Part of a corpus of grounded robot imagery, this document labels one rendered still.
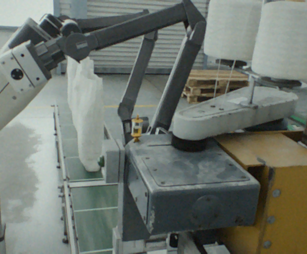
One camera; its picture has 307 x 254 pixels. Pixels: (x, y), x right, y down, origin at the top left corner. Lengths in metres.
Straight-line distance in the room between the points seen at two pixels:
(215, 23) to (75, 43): 0.41
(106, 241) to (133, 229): 1.21
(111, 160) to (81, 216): 1.54
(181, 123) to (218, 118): 0.10
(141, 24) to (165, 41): 7.56
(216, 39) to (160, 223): 0.55
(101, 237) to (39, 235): 0.82
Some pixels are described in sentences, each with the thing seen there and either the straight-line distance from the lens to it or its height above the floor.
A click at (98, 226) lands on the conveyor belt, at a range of 2.37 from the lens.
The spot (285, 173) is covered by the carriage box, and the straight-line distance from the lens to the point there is 0.93.
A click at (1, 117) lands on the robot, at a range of 1.48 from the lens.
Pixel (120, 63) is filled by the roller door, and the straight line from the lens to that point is 8.62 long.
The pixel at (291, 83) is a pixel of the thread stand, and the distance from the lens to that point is 0.92.
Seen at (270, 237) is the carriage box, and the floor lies 1.15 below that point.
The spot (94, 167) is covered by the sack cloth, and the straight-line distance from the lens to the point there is 3.01.
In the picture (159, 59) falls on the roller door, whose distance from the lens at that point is 8.81.
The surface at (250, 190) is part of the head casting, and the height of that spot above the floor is 1.32.
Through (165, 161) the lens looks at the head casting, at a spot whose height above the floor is 1.34.
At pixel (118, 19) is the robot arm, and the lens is 1.78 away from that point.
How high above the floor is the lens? 1.68
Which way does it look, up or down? 19 degrees down
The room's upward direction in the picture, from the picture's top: 4 degrees clockwise
